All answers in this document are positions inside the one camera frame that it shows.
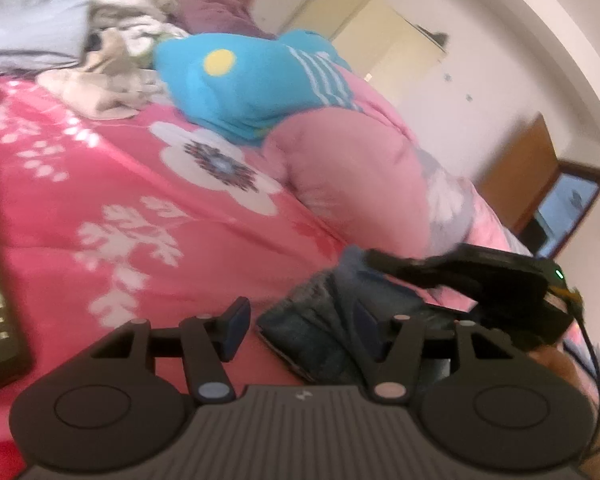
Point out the person in purple top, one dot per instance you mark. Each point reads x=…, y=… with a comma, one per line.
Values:
x=221, y=16

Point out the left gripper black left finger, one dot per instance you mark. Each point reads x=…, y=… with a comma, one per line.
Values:
x=127, y=397

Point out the beige garment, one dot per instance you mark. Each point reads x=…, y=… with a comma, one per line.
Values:
x=108, y=85

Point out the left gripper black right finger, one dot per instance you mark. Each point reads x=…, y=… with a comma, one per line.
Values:
x=474, y=394

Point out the blue denim jeans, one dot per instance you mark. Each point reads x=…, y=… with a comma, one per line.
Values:
x=312, y=330

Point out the light blue sweatshirt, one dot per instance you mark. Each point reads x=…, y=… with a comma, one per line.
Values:
x=38, y=35

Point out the pink floral duvet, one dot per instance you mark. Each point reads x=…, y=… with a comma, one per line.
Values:
x=364, y=175

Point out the right hand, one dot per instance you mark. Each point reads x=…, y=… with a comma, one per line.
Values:
x=562, y=366

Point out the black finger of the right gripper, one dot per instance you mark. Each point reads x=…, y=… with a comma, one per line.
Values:
x=424, y=273

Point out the brown wooden door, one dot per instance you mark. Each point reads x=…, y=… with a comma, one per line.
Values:
x=519, y=178

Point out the red floral bed blanket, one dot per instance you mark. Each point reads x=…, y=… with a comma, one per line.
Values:
x=147, y=217

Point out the cream wardrobe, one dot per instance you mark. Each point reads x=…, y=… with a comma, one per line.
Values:
x=380, y=45

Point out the white grey patterned blanket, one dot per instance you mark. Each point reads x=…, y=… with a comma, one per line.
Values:
x=142, y=24

